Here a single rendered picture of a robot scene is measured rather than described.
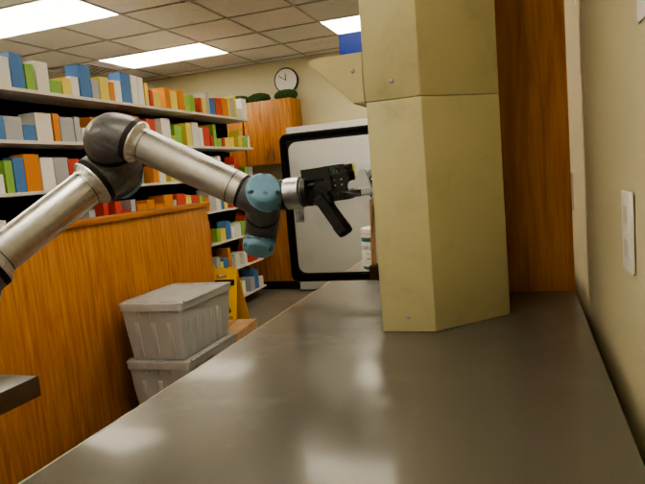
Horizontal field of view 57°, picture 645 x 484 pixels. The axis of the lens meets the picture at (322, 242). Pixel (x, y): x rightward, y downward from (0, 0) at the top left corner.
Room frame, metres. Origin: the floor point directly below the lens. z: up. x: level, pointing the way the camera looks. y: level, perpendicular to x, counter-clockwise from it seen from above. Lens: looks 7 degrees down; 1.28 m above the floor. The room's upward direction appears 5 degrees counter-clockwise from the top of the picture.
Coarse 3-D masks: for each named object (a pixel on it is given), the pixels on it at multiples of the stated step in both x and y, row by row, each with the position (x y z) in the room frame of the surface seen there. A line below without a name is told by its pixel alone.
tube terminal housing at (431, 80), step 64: (384, 0) 1.20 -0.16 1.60; (448, 0) 1.22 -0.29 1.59; (384, 64) 1.20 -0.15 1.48; (448, 64) 1.21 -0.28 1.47; (384, 128) 1.20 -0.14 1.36; (448, 128) 1.21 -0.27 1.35; (384, 192) 1.21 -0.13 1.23; (448, 192) 1.20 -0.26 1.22; (384, 256) 1.21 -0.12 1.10; (448, 256) 1.20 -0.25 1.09; (384, 320) 1.21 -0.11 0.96; (448, 320) 1.19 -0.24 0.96
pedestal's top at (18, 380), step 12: (0, 384) 1.08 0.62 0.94; (12, 384) 1.07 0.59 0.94; (24, 384) 1.08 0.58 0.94; (36, 384) 1.11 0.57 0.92; (0, 396) 1.03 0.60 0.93; (12, 396) 1.05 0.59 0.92; (24, 396) 1.08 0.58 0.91; (36, 396) 1.10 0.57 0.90; (0, 408) 1.03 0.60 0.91; (12, 408) 1.05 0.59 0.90
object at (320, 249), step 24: (312, 144) 1.58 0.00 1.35; (336, 144) 1.56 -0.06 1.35; (360, 144) 1.54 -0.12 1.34; (360, 168) 1.54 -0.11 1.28; (312, 216) 1.59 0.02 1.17; (360, 216) 1.54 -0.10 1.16; (312, 240) 1.59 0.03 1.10; (336, 240) 1.57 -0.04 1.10; (360, 240) 1.54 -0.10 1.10; (312, 264) 1.59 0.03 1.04; (336, 264) 1.57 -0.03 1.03; (360, 264) 1.55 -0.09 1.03
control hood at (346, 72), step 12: (312, 60) 1.25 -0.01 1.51; (324, 60) 1.24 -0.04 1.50; (336, 60) 1.23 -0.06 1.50; (348, 60) 1.22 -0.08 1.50; (360, 60) 1.22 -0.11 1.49; (324, 72) 1.24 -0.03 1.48; (336, 72) 1.23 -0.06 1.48; (348, 72) 1.22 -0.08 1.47; (360, 72) 1.22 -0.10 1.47; (336, 84) 1.23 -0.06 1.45; (348, 84) 1.23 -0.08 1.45; (360, 84) 1.22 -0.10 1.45; (348, 96) 1.23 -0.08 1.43; (360, 96) 1.22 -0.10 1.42
